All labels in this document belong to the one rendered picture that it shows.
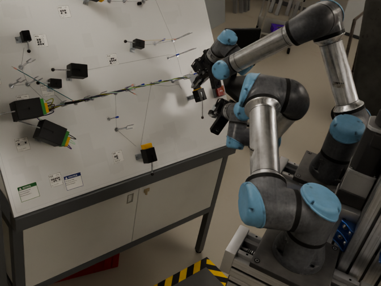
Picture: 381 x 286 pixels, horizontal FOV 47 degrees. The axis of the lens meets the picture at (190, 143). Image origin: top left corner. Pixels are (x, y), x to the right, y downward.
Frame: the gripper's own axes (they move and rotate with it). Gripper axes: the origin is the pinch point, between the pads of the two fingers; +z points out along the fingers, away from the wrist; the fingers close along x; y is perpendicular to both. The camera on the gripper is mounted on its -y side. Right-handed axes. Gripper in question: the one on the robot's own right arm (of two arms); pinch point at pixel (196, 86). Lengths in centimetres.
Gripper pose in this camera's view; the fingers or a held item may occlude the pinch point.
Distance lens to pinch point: 211.4
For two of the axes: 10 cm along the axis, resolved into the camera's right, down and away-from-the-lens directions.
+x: -7.2, 3.5, -6.0
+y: -5.5, -8.2, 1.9
